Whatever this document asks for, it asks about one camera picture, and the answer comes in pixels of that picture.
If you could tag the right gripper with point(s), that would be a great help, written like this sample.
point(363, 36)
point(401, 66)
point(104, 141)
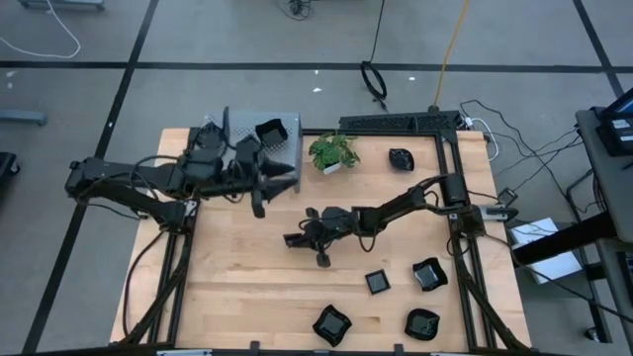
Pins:
point(338, 222)

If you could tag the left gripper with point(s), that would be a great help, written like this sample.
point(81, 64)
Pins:
point(244, 185)

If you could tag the black flared square bowl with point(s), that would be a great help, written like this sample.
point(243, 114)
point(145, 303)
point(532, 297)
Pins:
point(429, 274)
point(271, 132)
point(332, 325)

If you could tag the small black square plate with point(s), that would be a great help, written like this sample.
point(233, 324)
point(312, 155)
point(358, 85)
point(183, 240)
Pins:
point(377, 282)

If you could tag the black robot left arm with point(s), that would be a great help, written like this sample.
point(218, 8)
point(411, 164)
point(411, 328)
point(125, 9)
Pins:
point(123, 175)

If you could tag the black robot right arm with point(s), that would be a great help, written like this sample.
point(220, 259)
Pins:
point(395, 207)

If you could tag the grey perforated metal shelf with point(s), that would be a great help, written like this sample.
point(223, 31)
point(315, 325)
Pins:
point(292, 143)

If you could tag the green plant in white pot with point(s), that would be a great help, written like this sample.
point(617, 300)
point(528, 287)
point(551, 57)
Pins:
point(329, 151)

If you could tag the black perforated metal bar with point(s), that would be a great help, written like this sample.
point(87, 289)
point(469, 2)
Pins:
point(395, 121)

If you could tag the white power plug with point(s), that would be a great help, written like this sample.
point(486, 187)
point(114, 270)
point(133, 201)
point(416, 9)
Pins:
point(470, 121)

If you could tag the black power adapter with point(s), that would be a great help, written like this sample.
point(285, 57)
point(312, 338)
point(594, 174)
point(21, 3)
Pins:
point(507, 196)

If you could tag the grey metal floor foot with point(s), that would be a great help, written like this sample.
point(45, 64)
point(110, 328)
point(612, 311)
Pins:
point(22, 117)

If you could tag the black floor equipment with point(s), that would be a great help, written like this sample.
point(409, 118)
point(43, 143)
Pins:
point(6, 165)

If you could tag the grey metal base bar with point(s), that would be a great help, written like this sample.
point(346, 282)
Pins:
point(62, 4)

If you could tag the grey operator desk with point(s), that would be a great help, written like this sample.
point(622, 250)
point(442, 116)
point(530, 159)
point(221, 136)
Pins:
point(610, 183)

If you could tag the black desk monitor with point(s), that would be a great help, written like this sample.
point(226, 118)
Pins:
point(618, 133)

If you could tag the black aluminium table frame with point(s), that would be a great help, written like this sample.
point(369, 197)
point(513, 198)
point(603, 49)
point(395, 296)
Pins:
point(395, 132)

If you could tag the black frame bracket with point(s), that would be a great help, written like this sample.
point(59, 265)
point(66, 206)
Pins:
point(254, 346)
point(398, 348)

